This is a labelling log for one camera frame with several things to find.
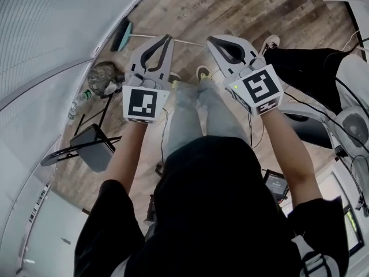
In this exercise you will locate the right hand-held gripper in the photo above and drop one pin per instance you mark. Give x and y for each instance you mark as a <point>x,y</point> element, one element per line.
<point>259,88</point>

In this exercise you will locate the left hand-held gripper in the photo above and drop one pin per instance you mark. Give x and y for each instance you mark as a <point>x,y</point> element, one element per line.
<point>144,102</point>

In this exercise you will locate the teal broom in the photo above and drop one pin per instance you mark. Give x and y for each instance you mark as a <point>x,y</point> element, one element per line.
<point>124,36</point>

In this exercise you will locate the person's right forearm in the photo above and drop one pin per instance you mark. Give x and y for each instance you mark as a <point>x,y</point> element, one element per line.
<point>291,160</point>

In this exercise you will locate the person's left forearm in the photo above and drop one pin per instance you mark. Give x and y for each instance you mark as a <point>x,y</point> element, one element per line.
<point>132,154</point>

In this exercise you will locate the person's left shoe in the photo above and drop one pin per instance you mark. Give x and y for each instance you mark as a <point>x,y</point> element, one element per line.
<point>175,80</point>

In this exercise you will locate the person's shoe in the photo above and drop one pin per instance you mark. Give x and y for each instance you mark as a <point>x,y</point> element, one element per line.
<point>175,80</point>
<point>204,72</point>

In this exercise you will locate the person's right shoe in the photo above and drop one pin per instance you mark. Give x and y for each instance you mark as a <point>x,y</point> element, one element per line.
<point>204,72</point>

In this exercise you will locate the dark garbage bag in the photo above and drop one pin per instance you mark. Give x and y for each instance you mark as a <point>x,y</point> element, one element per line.
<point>101,76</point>

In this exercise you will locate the person's light jeans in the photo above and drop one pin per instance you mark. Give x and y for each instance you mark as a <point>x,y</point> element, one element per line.
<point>184,117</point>

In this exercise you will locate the plastic bottle green label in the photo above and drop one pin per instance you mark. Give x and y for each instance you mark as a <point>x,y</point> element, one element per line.
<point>83,96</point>

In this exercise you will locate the clear plastic bottle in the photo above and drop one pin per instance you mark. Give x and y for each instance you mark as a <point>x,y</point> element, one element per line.
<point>72,110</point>

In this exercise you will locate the black folding chair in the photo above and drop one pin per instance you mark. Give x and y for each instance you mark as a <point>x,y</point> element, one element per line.
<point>92,146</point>

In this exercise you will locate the grey office chair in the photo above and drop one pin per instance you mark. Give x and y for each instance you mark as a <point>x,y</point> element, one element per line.
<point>351,125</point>

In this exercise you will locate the person's black shirt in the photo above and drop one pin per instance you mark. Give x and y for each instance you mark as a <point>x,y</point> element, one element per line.
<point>207,212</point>

